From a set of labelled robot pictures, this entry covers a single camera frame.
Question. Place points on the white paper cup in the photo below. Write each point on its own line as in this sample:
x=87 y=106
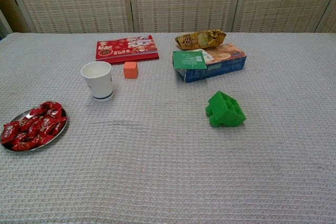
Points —
x=101 y=87

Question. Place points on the round metal plate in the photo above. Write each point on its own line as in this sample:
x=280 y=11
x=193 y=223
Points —
x=21 y=115

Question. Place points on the orange cube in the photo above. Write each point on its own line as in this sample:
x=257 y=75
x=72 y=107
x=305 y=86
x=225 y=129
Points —
x=130 y=70

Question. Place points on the green building block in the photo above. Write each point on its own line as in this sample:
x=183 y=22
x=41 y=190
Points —
x=225 y=111

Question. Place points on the gold snack bag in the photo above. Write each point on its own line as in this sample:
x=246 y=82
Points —
x=199 y=40

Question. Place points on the red desk calendar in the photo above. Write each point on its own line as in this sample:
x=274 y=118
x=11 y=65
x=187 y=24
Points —
x=123 y=48

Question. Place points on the blue biscuit box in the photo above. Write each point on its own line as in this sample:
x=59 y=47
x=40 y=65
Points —
x=225 y=61

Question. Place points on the white woven tablecloth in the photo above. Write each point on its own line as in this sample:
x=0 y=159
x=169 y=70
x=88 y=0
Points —
x=168 y=169

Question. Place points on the woven folding screen panel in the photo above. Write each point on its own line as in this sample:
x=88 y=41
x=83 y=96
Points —
x=73 y=1
x=283 y=1
x=331 y=22
x=183 y=1

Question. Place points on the brown folding screen panel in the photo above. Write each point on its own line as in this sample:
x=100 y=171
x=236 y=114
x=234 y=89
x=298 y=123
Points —
x=10 y=11

